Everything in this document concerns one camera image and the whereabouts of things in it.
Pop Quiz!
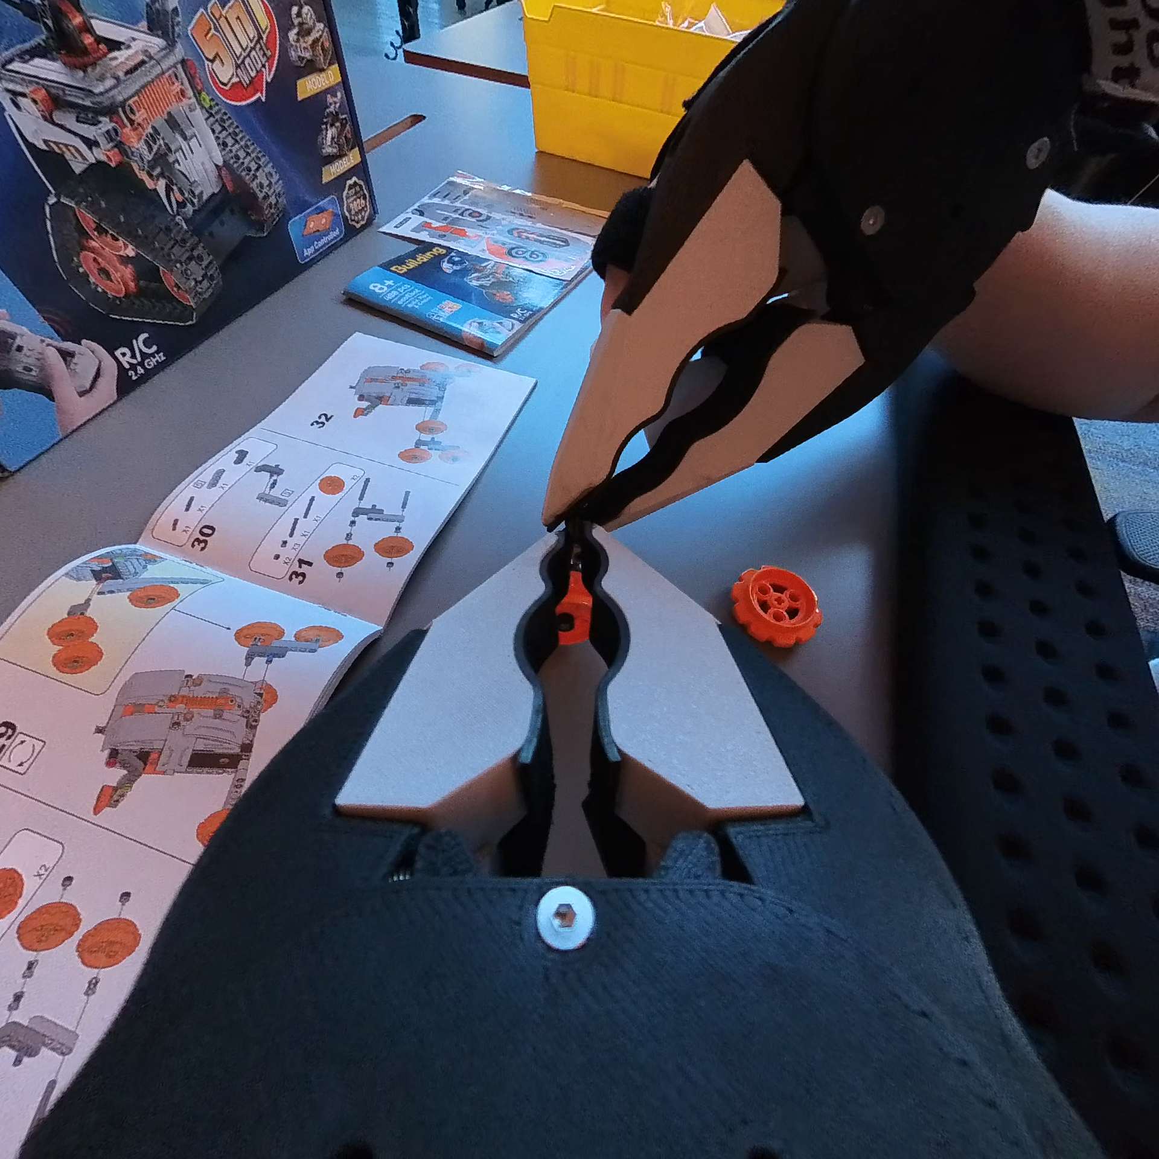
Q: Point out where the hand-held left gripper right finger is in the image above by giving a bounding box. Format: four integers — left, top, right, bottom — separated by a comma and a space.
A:
590, 527, 807, 877

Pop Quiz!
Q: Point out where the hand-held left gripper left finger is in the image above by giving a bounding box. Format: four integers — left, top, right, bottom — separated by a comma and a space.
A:
335, 532, 557, 877

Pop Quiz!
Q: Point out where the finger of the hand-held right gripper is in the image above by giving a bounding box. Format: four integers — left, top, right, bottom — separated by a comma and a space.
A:
540, 161, 786, 528
586, 310, 867, 534

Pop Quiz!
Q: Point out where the orange gear wheel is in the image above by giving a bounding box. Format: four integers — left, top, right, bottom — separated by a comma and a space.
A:
554, 556, 596, 645
729, 565, 823, 648

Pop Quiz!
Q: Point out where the person's right forearm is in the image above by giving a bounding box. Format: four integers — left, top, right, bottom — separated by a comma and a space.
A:
932, 190, 1159, 422

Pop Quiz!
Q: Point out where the grey desk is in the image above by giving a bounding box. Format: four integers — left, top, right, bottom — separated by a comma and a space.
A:
0, 0, 916, 879

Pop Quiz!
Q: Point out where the sticker sheet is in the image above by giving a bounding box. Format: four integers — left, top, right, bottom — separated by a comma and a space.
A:
378, 172, 609, 281

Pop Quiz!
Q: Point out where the yellow storage bin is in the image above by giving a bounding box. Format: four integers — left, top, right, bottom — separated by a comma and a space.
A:
520, 0, 789, 179

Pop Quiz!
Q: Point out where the clear plastic bag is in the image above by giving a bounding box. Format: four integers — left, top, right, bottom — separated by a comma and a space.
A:
649, 0, 757, 38

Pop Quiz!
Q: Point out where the blue booklet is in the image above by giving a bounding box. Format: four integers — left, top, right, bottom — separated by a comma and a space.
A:
342, 243, 594, 358

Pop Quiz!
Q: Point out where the black perforated panel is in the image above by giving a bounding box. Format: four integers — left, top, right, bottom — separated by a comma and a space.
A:
891, 353, 1159, 1159

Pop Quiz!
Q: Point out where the white instruction booklet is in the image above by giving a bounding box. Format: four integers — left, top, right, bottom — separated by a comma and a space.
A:
0, 332, 538, 1150

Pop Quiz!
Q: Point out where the blue robot kit box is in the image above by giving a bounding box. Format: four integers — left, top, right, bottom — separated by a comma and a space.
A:
0, 0, 376, 473

